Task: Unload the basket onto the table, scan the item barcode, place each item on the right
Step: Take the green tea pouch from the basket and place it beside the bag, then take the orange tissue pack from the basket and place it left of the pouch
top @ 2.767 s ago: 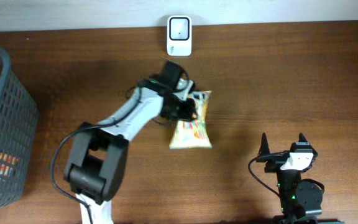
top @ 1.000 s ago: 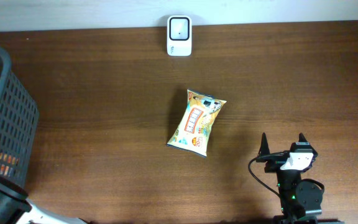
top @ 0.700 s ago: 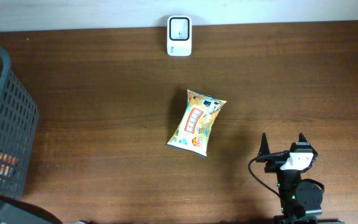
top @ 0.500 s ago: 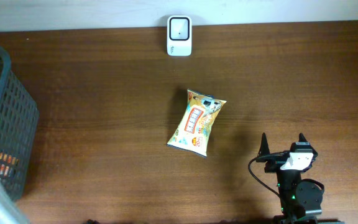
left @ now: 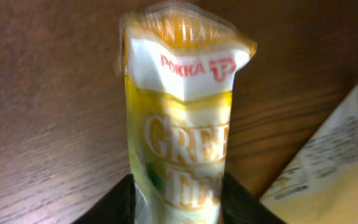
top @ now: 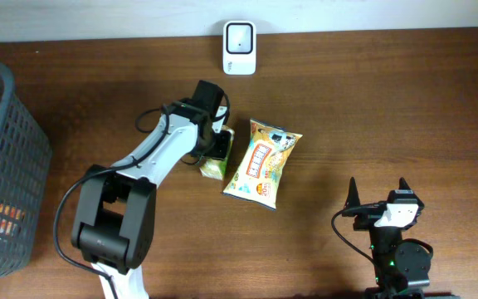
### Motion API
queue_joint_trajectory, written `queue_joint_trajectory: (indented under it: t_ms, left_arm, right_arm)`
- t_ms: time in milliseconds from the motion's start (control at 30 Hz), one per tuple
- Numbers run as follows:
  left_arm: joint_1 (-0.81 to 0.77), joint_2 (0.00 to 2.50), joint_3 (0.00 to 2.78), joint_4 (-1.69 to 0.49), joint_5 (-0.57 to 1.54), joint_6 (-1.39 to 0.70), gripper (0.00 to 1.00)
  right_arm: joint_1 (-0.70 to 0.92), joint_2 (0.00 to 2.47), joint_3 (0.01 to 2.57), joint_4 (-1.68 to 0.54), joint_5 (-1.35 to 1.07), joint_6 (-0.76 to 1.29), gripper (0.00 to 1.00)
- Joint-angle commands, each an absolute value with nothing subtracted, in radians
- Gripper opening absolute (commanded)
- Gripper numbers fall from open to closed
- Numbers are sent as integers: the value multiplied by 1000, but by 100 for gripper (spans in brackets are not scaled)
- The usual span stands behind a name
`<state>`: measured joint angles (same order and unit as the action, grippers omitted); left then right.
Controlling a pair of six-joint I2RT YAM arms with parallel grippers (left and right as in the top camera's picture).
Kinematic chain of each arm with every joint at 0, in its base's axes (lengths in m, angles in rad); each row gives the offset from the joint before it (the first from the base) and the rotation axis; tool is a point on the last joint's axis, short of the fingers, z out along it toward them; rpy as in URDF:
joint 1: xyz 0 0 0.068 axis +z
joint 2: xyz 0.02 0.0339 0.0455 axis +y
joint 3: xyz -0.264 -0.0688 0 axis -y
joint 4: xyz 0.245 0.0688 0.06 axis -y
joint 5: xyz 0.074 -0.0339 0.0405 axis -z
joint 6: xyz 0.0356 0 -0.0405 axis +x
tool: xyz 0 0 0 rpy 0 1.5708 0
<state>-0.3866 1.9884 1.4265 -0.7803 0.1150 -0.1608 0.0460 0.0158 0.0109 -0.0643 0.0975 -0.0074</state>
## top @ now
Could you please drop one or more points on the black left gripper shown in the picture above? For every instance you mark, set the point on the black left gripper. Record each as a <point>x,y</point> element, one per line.
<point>222,144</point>

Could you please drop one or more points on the grey plastic mesh basket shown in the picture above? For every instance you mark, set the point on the grey plastic mesh basket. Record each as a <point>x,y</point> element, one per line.
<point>25,156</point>

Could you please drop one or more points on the green yellow drink carton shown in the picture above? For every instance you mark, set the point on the green yellow drink carton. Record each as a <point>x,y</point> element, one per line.
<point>216,168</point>

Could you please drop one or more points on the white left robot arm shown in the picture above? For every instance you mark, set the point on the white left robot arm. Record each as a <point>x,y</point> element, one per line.
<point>114,222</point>

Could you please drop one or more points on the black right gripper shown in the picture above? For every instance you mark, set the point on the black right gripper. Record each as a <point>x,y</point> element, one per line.
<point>372,217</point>

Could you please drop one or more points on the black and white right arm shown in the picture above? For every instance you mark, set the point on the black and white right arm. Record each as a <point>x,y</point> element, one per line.
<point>401,265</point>

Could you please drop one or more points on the white barcode scanner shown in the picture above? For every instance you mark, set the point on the white barcode scanner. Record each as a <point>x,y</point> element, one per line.
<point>239,48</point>

